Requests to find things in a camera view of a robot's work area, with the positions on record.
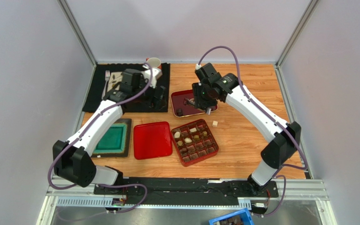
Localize orange mug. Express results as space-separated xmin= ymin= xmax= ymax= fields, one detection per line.
xmin=146 ymin=57 xmax=162 ymax=69

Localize black cloth placemat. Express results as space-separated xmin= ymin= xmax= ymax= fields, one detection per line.
xmin=82 ymin=63 xmax=170 ymax=113

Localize red tin lid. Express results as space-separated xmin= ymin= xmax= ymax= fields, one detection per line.
xmin=133 ymin=121 xmax=173 ymax=160

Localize white round chocolate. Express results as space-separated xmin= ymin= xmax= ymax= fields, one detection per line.
xmin=184 ymin=138 xmax=193 ymax=143
xmin=174 ymin=131 xmax=181 ymax=138

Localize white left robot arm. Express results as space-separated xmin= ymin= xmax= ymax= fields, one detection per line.
xmin=47 ymin=63 xmax=162 ymax=189

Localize red chocolate box with tray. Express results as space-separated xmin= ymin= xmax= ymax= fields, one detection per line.
xmin=171 ymin=119 xmax=219 ymax=167

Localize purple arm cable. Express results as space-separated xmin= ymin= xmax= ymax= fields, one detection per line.
xmin=47 ymin=62 xmax=153 ymax=214
xmin=195 ymin=45 xmax=308 ymax=218

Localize metal serving tongs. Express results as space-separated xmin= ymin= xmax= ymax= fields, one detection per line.
xmin=183 ymin=97 xmax=212 ymax=115

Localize silver fork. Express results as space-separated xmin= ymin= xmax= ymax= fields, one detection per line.
xmin=101 ymin=70 xmax=111 ymax=99

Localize red chocolate serving tray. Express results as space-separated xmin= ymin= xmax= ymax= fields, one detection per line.
xmin=170 ymin=89 xmax=218 ymax=118

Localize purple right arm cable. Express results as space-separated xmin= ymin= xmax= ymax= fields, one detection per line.
xmin=195 ymin=45 xmax=308 ymax=218

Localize dark swirl chocolate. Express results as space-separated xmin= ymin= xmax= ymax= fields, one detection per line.
xmin=176 ymin=108 xmax=184 ymax=117

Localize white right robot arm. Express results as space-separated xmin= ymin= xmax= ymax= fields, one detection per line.
xmin=192 ymin=63 xmax=301 ymax=190

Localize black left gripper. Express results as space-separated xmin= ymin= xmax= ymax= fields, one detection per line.
xmin=133 ymin=77 xmax=167 ymax=111

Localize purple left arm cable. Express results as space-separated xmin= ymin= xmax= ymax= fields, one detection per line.
xmin=47 ymin=62 xmax=153 ymax=214

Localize floral square plate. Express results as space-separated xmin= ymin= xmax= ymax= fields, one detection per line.
xmin=105 ymin=72 xmax=122 ymax=93

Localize blue plastic bin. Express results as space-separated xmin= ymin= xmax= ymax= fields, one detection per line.
xmin=209 ymin=208 xmax=254 ymax=225

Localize turquoise glazed dark plate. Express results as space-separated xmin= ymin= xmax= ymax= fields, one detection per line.
xmin=92 ymin=119 xmax=133 ymax=158

